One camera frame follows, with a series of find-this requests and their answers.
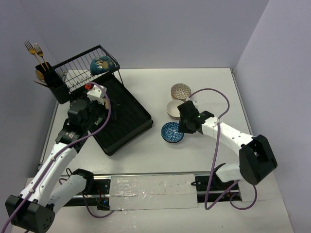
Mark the blue gold globe bowl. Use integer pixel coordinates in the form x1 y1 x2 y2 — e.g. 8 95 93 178
90 56 116 76

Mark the beige black bowl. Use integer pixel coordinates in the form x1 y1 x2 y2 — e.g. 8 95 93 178
104 99 110 109

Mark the green celadon bowl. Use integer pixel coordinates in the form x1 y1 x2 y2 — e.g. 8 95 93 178
94 117 103 126

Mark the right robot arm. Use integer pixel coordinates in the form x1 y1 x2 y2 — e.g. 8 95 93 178
177 100 278 190

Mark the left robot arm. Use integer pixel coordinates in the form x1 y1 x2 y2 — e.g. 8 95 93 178
2 100 111 233

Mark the black cutlery holder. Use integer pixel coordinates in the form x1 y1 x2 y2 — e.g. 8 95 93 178
35 63 72 104

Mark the gold spoon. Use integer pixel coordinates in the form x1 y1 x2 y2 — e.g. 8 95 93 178
35 69 46 83

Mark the gold fork right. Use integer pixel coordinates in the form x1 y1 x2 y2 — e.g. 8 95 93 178
33 43 49 68

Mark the gold fork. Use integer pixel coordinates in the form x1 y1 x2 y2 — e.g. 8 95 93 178
33 43 49 68
24 41 46 71

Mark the white floral bowl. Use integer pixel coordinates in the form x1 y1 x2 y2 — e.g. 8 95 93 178
166 100 183 120

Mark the blue triangle pattern bowl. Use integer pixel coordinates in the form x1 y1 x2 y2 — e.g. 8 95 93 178
161 122 184 143

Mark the gold fork left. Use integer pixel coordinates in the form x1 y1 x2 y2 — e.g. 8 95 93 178
24 41 46 71

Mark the patterned brown white bowl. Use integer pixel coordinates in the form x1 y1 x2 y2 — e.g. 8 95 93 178
171 83 191 101

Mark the white taped sheet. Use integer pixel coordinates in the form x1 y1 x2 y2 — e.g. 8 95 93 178
109 174 198 211

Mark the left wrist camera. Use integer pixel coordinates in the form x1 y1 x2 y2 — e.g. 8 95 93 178
86 85 107 105

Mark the black wire dish rack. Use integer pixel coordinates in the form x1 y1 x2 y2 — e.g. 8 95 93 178
53 45 153 156

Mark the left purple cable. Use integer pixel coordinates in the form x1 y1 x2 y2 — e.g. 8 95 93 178
0 82 113 233

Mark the purple cable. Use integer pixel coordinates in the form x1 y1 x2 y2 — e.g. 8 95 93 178
186 88 258 211
0 82 113 233

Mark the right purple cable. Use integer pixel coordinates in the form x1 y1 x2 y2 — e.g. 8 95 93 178
186 88 258 211

